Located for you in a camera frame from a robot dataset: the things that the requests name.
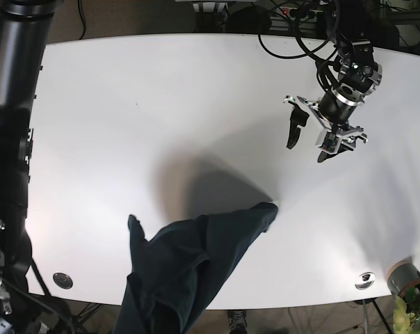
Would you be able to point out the grey plant pot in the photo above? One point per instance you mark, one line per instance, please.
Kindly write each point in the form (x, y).
(402, 276)

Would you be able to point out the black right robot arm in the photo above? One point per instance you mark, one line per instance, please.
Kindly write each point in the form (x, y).
(24, 27)

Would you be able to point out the silver table grommet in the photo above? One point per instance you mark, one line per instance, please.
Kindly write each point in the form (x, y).
(364, 281)
(62, 280)

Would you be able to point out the right silver table grommet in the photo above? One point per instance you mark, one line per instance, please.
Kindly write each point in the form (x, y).
(364, 281)

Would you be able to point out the green potted plant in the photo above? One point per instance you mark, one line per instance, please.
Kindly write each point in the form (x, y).
(406, 315)

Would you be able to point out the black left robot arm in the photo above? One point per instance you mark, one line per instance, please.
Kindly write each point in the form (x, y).
(347, 76)

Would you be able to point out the left silver table grommet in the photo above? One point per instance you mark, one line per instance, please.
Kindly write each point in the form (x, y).
(62, 280)

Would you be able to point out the person's dark shoe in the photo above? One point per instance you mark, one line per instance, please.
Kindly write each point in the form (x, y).
(237, 320)

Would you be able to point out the navy blue T-shirt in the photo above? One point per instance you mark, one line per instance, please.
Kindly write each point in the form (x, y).
(178, 273)

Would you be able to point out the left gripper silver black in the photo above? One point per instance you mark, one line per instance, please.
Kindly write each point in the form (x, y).
(332, 113)

